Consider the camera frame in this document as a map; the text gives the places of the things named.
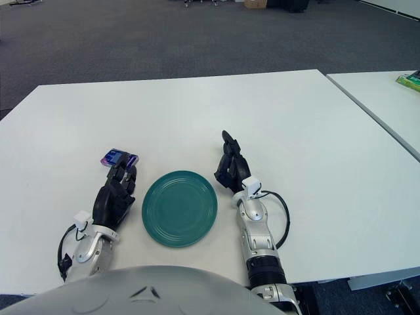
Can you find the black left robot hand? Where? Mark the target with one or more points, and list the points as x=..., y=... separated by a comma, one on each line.
x=110, y=203

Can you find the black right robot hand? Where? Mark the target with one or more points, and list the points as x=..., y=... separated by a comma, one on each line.
x=238, y=167

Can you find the blue purple gum pack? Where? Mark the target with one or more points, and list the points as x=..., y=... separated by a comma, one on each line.
x=110, y=157

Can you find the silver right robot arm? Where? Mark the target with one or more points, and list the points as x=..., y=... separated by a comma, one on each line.
x=254, y=229

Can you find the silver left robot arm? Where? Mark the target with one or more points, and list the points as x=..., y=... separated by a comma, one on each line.
x=88, y=249

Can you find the teal green round plate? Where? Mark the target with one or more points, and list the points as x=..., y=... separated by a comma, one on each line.
x=180, y=208

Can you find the grey robot torso shell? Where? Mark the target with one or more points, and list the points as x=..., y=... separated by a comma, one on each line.
x=98, y=295

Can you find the brown cardboard box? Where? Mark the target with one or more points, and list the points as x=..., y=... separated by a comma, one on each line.
x=256, y=4

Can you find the wheeled chair base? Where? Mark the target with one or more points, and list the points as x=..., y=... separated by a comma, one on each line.
x=216, y=2

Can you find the black bulky floor object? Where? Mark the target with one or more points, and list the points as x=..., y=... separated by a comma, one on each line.
x=288, y=4

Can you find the green cardboard box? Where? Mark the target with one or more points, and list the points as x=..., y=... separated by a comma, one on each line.
x=410, y=82

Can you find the black metal caster foot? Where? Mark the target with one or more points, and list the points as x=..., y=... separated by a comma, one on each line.
x=402, y=295

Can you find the black metal stand frame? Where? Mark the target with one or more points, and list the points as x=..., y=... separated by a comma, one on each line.
x=306, y=300

